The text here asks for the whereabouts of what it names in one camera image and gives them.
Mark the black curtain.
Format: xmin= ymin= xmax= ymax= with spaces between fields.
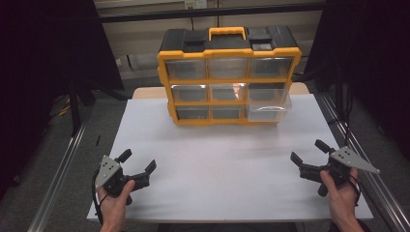
xmin=0 ymin=0 xmax=126 ymax=199
xmin=303 ymin=0 xmax=410 ymax=160

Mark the set of clear drawers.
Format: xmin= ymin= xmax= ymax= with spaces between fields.
xmin=164 ymin=57 xmax=293 ymax=121

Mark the white wall socket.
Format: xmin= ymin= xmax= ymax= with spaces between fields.
xmin=184 ymin=0 xmax=208 ymax=11

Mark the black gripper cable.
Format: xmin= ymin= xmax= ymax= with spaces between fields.
xmin=91 ymin=167 xmax=108 ymax=226
xmin=349 ymin=175 xmax=363 ymax=208

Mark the yellow cable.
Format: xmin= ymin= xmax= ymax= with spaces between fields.
xmin=56 ymin=98 xmax=72 ymax=118

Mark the wooden table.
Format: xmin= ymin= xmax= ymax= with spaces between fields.
xmin=132 ymin=81 xmax=311 ymax=101

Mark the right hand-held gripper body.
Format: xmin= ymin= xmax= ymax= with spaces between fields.
xmin=298 ymin=145 xmax=381 ymax=197

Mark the person's left hand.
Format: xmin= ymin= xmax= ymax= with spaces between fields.
xmin=97 ymin=179 xmax=136 ymax=227

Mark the clear plastic drawer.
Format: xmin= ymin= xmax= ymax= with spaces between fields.
xmin=246 ymin=96 xmax=293 ymax=124

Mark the yellow and black drawer organizer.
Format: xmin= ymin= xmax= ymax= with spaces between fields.
xmin=157 ymin=26 xmax=303 ymax=127

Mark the black metal stand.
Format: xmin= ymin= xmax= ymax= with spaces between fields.
xmin=68 ymin=75 xmax=98 ymax=137

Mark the black horizontal bar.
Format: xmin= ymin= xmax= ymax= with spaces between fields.
xmin=96 ymin=2 xmax=327 ymax=24

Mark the person's right hand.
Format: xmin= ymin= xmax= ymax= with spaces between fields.
xmin=319 ymin=167 xmax=363 ymax=227

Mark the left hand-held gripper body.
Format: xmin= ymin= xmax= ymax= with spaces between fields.
xmin=95 ymin=155 xmax=151 ymax=198

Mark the white table cover board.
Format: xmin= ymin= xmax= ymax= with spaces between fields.
xmin=86 ymin=93 xmax=374 ymax=224

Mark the aluminium floor rail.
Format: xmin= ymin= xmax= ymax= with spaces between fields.
xmin=26 ymin=123 xmax=89 ymax=232
xmin=316 ymin=93 xmax=410 ymax=232

